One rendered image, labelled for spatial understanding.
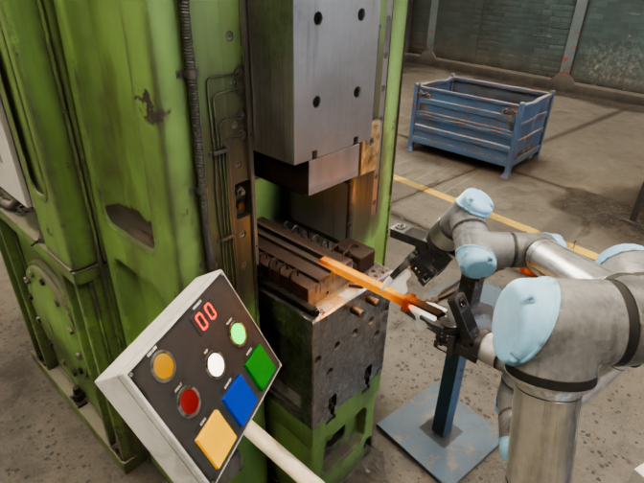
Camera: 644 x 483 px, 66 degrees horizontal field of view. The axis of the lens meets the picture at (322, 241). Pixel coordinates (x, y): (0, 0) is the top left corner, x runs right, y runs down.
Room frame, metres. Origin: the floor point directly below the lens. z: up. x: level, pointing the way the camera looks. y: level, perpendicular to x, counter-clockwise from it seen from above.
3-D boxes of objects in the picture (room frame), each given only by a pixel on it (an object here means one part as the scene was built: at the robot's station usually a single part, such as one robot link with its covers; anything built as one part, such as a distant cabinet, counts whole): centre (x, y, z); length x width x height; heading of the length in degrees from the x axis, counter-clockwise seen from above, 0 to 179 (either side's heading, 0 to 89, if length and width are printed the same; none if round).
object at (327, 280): (1.37, 0.13, 0.96); 0.42 x 0.20 x 0.09; 48
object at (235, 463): (1.04, 0.30, 0.36); 0.09 x 0.07 x 0.12; 138
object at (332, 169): (1.37, 0.13, 1.32); 0.42 x 0.20 x 0.10; 48
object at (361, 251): (1.40, -0.11, 0.95); 0.12 x 0.08 x 0.06; 48
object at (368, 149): (1.55, -0.14, 1.27); 0.09 x 0.02 x 0.17; 138
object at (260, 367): (0.82, 0.13, 1.01); 0.07 x 0.05 x 0.07; 163
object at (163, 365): (0.65, 0.28, 1.16); 0.05 x 0.03 x 0.04; 138
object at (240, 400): (0.72, 0.16, 1.01); 0.07 x 0.05 x 0.07; 163
